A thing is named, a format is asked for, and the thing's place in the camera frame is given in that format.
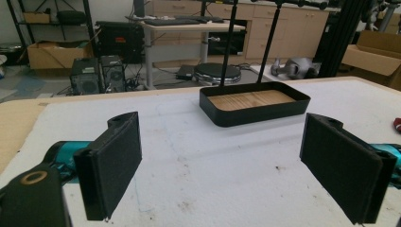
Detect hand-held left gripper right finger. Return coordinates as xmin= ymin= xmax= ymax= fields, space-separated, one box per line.
xmin=299 ymin=112 xmax=398 ymax=226

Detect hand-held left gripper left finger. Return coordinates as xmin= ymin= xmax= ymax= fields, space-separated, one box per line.
xmin=73 ymin=111 xmax=143 ymax=222

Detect black computer tower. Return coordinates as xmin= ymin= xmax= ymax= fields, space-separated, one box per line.
xmin=69 ymin=57 xmax=102 ymax=96
xmin=99 ymin=55 xmax=127 ymax=94

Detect black tray with wooden bottom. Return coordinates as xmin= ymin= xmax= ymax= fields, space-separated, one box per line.
xmin=199 ymin=80 xmax=312 ymax=129

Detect white table cover sheet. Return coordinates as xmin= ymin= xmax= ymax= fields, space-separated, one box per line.
xmin=0 ymin=77 xmax=401 ymax=227

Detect grey robot head shell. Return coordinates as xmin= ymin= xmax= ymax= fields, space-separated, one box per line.
xmin=270 ymin=56 xmax=322 ymax=80

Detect large open cardboard box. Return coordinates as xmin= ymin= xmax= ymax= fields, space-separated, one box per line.
xmin=340 ymin=29 xmax=401 ymax=92

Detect flat black box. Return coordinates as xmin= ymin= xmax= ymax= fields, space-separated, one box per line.
xmin=175 ymin=64 xmax=197 ymax=81

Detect black equipment case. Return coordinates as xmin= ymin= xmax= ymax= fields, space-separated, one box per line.
xmin=95 ymin=20 xmax=146 ymax=64

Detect black metal stand pole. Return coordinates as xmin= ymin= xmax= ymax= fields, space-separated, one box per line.
xmin=256 ymin=0 xmax=283 ymax=85
xmin=219 ymin=0 xmax=239 ymax=87

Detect round black disc stack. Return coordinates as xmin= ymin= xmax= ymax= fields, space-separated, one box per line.
xmin=193 ymin=61 xmax=242 ymax=86

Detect light wooden cabinets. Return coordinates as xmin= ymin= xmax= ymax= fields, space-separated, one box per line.
xmin=150 ymin=0 xmax=331 ymax=65

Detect black metal shelf rack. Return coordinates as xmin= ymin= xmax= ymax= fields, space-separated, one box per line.
xmin=6 ymin=0 xmax=99 ymax=65

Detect black bag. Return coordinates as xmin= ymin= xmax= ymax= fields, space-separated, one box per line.
xmin=56 ymin=9 xmax=87 ymax=26

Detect black keyboard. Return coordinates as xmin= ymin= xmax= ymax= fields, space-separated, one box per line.
xmin=143 ymin=18 xmax=201 ymax=26

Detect desk with white legs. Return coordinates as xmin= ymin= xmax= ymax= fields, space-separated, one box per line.
xmin=138 ymin=19 xmax=247 ymax=91

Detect small cardboard box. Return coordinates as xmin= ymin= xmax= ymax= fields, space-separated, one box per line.
xmin=22 ymin=11 xmax=52 ymax=25

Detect black aluminium frame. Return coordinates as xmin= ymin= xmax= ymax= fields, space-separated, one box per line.
xmin=314 ymin=0 xmax=368 ymax=79

